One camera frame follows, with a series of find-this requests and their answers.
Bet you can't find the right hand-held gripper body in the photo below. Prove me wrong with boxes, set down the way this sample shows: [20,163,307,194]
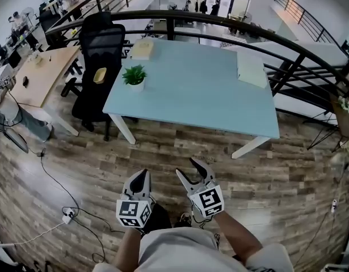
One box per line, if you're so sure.
[187,177,225,218]

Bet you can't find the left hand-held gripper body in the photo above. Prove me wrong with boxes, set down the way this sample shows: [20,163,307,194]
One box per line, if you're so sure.
[116,188,153,229]

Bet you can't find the green plant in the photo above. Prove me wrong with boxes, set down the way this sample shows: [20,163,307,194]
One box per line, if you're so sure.
[122,64,148,92]

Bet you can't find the person's right forearm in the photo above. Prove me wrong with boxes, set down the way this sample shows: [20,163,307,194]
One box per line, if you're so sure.
[212,210,263,264]

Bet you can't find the person's left forearm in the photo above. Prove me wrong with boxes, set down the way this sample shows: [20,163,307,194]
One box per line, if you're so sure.
[114,227,144,266]

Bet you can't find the person's black trousers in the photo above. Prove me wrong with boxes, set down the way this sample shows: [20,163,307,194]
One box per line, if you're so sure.
[142,202,173,235]

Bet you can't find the person's shoe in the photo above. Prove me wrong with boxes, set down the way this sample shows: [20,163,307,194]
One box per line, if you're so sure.
[174,212,192,228]

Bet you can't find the white table leg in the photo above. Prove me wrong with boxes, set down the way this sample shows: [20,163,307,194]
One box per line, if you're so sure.
[108,113,137,145]
[231,136,271,160]

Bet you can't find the person's grey shirt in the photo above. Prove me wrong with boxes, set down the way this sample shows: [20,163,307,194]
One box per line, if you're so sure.
[93,227,295,272]

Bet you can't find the white flat box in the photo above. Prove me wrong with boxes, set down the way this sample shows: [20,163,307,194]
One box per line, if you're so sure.
[237,51,268,89]

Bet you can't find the yellow plastic tray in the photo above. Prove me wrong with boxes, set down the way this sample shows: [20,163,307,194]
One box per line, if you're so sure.
[93,67,107,84]

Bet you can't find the beige book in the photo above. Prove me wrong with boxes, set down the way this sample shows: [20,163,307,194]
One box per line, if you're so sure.
[130,39,154,61]

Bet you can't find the light wooden desk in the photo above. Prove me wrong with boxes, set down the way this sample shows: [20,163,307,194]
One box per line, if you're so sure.
[0,46,81,137]

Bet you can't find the black office chair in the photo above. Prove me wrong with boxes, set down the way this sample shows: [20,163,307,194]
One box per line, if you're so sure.
[61,11,126,141]

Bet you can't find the dark wooden stand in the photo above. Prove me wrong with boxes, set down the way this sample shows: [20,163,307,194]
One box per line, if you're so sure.
[306,92,349,152]

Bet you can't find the white flowers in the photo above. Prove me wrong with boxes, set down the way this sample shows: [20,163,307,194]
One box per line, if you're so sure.
[337,96,349,113]

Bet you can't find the light blue table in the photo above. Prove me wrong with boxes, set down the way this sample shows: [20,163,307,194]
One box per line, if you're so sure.
[45,9,349,116]

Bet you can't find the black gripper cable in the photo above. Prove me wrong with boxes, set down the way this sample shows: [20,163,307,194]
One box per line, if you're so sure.
[191,208,221,249]

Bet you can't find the black floor cable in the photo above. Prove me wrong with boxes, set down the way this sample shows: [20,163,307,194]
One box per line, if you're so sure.
[6,91,127,264]

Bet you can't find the white floor cable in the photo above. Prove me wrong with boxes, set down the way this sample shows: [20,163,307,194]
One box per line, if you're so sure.
[0,221,66,248]

